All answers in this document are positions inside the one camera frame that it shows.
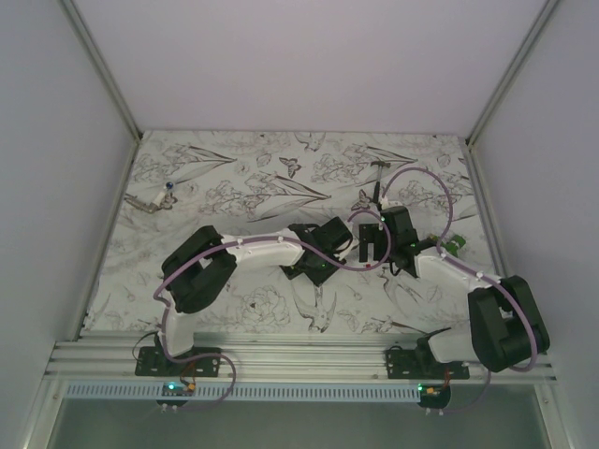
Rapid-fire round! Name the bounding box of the left controller board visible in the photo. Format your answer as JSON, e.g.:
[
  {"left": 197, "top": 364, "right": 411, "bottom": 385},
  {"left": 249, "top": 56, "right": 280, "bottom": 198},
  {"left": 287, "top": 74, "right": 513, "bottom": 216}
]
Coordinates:
[{"left": 156, "top": 382, "right": 195, "bottom": 413}]

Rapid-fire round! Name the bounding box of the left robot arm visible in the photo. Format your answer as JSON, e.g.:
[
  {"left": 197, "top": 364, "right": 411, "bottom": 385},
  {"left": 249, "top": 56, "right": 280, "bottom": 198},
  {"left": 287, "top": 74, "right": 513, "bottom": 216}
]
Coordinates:
[{"left": 154, "top": 217, "right": 357, "bottom": 376}]

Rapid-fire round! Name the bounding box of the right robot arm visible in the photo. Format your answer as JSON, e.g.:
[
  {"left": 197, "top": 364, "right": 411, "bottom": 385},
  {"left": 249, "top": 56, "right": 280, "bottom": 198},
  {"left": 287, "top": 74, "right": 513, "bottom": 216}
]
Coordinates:
[{"left": 358, "top": 206, "right": 550, "bottom": 379}]

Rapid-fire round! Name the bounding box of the purple cable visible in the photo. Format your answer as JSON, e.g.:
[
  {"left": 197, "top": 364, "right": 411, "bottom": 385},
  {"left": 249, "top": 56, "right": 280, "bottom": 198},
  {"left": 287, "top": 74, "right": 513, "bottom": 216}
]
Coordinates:
[
  {"left": 153, "top": 209, "right": 392, "bottom": 411},
  {"left": 381, "top": 166, "right": 547, "bottom": 415}
]

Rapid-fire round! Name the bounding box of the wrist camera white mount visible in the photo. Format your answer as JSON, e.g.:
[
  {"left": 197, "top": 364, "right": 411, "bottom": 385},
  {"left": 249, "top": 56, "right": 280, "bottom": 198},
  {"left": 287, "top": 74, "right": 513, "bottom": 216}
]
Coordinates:
[
  {"left": 337, "top": 237, "right": 359, "bottom": 259},
  {"left": 378, "top": 197, "right": 402, "bottom": 211}
]

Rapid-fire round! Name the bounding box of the aluminium rail frame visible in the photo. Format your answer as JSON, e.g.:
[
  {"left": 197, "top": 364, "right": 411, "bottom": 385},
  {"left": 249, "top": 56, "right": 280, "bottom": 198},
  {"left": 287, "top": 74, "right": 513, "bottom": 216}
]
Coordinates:
[{"left": 44, "top": 326, "right": 558, "bottom": 383}]

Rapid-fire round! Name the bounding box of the slotted cable duct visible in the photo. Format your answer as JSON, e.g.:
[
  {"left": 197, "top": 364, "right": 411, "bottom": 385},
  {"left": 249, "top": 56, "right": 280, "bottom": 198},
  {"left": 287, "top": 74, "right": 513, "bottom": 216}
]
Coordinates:
[{"left": 65, "top": 381, "right": 419, "bottom": 403}]

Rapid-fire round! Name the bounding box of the small hammer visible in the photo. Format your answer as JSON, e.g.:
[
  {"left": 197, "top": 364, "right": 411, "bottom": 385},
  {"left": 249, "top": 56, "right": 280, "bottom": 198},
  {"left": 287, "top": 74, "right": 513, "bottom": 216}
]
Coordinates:
[{"left": 371, "top": 160, "right": 390, "bottom": 205}]

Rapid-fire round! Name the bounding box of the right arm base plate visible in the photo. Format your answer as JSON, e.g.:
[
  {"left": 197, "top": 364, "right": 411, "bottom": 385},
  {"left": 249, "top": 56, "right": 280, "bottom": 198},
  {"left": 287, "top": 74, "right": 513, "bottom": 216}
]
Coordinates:
[{"left": 385, "top": 345, "right": 470, "bottom": 381}]

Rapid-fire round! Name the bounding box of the green connector part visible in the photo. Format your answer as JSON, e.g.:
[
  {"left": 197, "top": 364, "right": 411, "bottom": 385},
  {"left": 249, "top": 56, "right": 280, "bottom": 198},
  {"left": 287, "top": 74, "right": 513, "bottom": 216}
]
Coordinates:
[{"left": 442, "top": 234, "right": 466, "bottom": 257}]

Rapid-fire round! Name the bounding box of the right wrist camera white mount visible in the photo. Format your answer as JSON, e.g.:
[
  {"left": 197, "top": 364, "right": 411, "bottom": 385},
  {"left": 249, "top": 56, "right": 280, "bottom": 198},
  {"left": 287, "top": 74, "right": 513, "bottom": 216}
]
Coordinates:
[{"left": 378, "top": 197, "right": 402, "bottom": 211}]

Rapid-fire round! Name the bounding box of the right controller board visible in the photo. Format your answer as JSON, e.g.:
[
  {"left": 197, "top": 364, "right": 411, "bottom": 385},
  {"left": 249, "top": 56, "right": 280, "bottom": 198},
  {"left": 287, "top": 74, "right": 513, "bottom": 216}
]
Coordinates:
[{"left": 417, "top": 384, "right": 451, "bottom": 414}]

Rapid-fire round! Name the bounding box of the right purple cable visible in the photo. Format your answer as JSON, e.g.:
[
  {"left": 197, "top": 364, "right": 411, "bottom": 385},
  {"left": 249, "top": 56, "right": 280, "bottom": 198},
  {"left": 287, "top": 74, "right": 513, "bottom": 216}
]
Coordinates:
[{"left": 381, "top": 166, "right": 547, "bottom": 415}]

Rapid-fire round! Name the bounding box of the metal latch with blue knob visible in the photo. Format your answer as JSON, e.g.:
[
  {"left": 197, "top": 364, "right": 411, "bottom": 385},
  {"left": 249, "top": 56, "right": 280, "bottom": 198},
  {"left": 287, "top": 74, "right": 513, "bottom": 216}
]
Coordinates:
[{"left": 124, "top": 181, "right": 178, "bottom": 214}]

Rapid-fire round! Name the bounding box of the controller board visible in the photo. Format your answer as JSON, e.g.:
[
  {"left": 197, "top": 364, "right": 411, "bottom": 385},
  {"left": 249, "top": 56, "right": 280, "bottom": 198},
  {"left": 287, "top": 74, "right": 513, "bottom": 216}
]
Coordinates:
[
  {"left": 417, "top": 384, "right": 451, "bottom": 414},
  {"left": 156, "top": 382, "right": 195, "bottom": 413}
]

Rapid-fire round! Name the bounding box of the black fuse box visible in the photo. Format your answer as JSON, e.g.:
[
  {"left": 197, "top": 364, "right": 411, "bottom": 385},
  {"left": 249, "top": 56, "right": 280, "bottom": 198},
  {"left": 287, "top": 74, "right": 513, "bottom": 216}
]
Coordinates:
[{"left": 282, "top": 266, "right": 304, "bottom": 280}]

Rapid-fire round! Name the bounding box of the floral patterned mat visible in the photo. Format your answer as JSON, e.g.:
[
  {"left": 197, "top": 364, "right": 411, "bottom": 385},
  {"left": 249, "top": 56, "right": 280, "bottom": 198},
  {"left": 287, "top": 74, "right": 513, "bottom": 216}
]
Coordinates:
[{"left": 83, "top": 131, "right": 493, "bottom": 334}]

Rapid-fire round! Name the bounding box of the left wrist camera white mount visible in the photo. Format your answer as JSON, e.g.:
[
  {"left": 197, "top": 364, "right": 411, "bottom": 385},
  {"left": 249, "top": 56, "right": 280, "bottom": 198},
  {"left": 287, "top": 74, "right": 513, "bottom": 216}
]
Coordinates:
[{"left": 337, "top": 237, "right": 359, "bottom": 259}]

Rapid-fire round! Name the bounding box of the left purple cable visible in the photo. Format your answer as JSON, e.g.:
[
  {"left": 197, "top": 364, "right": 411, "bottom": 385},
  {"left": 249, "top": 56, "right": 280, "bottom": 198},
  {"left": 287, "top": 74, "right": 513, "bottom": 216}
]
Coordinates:
[{"left": 153, "top": 209, "right": 392, "bottom": 411}]

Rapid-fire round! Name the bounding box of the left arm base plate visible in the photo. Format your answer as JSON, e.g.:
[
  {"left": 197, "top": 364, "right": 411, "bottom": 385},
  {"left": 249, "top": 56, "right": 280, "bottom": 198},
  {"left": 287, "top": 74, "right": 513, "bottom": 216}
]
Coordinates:
[{"left": 135, "top": 346, "right": 221, "bottom": 377}]

